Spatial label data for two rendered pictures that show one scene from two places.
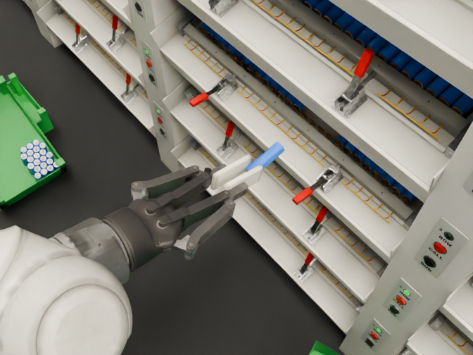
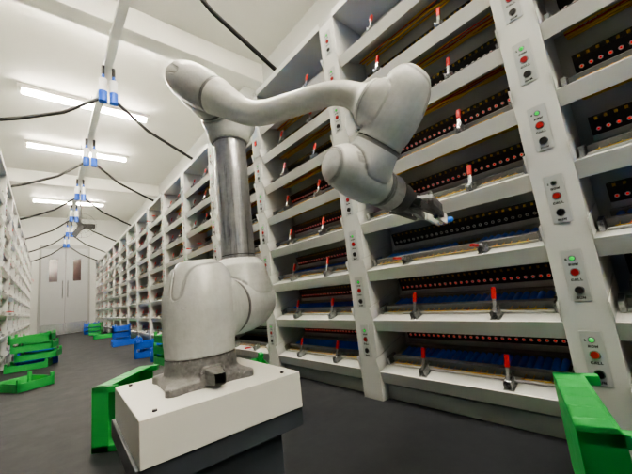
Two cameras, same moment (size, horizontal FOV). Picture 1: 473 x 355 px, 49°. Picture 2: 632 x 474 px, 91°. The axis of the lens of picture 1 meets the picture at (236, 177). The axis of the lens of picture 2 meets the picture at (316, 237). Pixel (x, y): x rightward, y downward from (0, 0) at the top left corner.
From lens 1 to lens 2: 0.98 m
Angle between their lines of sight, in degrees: 66
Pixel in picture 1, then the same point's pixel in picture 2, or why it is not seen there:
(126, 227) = not seen: hidden behind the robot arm
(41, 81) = not seen: hidden behind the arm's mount
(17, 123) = not seen: hidden behind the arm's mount
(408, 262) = (553, 231)
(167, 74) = (370, 291)
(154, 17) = (363, 251)
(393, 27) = (472, 133)
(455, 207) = (543, 165)
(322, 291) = (535, 389)
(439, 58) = (493, 123)
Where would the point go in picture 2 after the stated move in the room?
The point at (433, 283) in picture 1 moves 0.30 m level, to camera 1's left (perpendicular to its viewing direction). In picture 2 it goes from (576, 228) to (453, 241)
